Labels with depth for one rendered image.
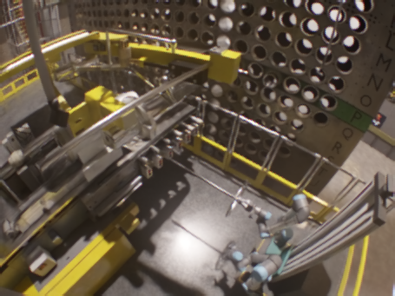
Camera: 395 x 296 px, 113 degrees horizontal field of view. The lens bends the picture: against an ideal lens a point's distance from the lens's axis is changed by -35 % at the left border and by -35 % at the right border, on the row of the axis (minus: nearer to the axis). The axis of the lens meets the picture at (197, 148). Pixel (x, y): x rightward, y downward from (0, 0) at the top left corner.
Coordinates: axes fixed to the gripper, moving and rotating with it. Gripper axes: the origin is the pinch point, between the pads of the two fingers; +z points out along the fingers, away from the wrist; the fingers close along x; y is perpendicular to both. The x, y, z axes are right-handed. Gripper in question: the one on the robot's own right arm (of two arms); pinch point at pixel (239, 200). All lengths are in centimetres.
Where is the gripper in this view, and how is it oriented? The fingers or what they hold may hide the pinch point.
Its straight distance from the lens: 180.5
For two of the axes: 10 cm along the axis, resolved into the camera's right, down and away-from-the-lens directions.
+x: 0.1, -6.5, -7.6
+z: -8.2, -4.5, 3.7
